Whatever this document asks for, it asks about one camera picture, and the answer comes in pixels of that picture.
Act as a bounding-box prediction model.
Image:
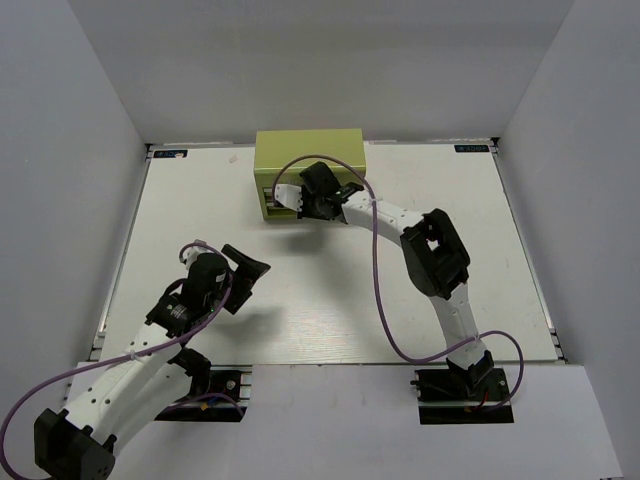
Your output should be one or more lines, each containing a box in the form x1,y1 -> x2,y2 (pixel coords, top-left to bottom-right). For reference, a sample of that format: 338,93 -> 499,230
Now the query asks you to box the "green metal drawer cabinet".
253,129 -> 366,221

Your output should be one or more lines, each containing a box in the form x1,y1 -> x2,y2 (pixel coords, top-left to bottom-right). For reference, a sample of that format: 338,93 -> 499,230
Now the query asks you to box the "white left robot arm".
34,241 -> 271,479

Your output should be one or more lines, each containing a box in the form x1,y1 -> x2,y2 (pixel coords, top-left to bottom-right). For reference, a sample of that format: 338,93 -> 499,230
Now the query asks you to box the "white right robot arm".
298,162 -> 494,399

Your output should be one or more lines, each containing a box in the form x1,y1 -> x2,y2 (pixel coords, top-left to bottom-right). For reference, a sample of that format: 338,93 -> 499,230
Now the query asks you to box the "right blue corner label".
454,144 -> 491,153

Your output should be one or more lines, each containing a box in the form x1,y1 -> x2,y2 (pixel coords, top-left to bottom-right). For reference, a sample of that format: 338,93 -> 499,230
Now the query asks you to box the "blue corner label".
153,149 -> 188,159
454,144 -> 491,153

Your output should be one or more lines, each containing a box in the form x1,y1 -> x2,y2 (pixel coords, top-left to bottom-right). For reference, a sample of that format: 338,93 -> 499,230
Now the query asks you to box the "left blue corner label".
153,149 -> 188,159

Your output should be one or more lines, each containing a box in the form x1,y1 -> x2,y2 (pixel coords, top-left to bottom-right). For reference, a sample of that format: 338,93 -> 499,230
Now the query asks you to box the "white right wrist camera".
272,184 -> 303,212

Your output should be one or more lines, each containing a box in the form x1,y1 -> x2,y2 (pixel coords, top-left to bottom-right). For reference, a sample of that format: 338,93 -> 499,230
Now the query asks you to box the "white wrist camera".
179,240 -> 208,269
272,184 -> 303,212

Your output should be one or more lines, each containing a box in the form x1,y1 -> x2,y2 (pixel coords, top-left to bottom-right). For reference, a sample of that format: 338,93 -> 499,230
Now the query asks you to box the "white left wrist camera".
179,240 -> 208,269

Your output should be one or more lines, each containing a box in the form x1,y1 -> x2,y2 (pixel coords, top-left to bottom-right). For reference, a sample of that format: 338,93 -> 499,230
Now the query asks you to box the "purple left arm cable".
0,239 -> 236,469

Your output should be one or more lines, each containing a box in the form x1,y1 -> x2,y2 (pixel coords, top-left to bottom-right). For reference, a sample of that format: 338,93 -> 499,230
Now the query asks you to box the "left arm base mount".
155,366 -> 252,423

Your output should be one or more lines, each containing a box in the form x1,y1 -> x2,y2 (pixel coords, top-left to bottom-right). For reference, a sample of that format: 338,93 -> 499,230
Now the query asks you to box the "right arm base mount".
410,368 -> 514,425

